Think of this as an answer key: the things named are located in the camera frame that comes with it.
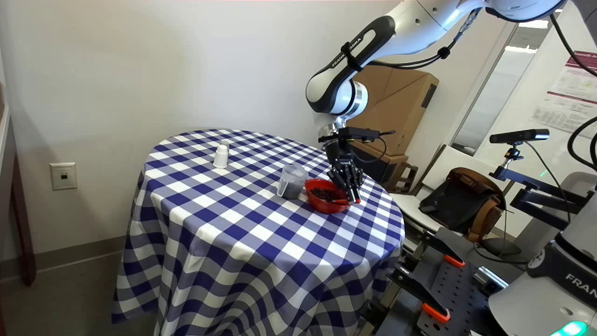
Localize orange bowl with dark contents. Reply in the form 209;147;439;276
302;177;353;214

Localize black camera bar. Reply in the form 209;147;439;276
487;127;552;145

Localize tall glass panel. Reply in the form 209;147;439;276
450;0;565;157

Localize brown cardboard box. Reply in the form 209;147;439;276
351;63;440;160

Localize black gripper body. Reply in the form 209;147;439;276
321;123;360;172

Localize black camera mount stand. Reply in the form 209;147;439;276
495;144;593;231

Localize white wall outlet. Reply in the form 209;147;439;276
49;160;79;192

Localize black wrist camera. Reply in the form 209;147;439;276
343;127;398;144

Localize clear plastic cup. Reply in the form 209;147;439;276
276;162;310;201

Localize reddish brown wooden frame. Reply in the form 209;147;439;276
0;86;37;287

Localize wall poster with red header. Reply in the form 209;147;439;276
532;48;597;140

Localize small white bottle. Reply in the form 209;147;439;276
211;140;231;172

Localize white Franka robot base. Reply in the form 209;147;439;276
487;170;597;336

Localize white curved panel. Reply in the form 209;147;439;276
392;192;439;235

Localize blue white checkered tablecloth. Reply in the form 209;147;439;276
110;127;407;336

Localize black box under cardboard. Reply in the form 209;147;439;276
355;138;420;192

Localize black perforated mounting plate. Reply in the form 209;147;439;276
371;244;500;336

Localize orange handled black clamp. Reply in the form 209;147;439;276
427;229;468;270
390;265;453;326

